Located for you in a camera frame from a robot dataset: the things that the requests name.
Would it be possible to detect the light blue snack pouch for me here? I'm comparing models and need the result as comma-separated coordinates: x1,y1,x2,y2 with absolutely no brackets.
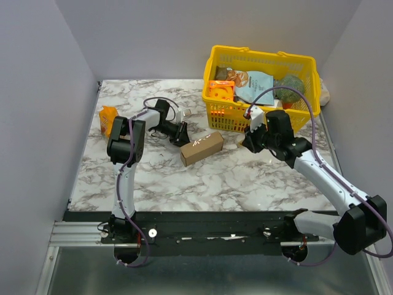
235,71,274,103

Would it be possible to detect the white bag behind basket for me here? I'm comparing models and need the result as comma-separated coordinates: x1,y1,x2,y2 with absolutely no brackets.
319,78,330,106

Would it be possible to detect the aluminium extrusion rail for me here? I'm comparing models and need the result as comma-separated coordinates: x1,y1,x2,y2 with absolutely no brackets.
49,221,334,248

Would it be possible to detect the dark brown packet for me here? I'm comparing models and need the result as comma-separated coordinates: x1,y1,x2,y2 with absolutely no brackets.
214,66,228,81

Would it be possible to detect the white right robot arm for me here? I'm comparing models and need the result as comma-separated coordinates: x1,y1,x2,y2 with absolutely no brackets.
242,107,387,255

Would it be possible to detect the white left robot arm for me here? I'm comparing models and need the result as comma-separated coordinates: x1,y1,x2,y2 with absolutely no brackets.
107,97,190,243

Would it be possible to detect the orange snack box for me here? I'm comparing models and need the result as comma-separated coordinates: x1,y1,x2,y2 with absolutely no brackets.
208,81,235,101

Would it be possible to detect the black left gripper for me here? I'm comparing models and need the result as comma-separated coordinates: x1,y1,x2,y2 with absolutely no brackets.
151,120,193,151

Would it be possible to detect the brown cardboard express box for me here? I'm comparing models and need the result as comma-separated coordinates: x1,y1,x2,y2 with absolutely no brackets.
180,132,224,167

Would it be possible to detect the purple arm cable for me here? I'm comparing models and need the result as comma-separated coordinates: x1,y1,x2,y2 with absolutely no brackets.
247,85,393,267
115,97,182,269

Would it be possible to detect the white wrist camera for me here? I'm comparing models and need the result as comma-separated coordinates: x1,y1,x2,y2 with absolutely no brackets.
244,106,265,133
175,108,192,123

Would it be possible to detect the orange snack bag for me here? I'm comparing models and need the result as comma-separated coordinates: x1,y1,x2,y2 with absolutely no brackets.
99,106,119,138

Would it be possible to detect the green round melon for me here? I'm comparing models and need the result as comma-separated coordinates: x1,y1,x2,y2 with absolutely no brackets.
273,74,305,103

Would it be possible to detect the yellow plastic shopping basket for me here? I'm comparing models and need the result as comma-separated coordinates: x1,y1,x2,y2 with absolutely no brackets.
202,45,321,132

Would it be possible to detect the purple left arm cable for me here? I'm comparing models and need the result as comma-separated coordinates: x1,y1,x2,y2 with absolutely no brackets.
115,97,182,269

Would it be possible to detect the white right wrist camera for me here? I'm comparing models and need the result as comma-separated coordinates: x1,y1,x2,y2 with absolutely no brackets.
244,106,265,133

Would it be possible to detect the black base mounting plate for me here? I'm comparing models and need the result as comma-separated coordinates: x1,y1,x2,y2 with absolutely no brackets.
63,211,322,261

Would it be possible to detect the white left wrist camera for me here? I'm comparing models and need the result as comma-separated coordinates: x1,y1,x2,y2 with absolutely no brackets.
175,108,192,123

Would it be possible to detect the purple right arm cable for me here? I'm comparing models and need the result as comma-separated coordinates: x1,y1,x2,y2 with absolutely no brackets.
247,85,393,267

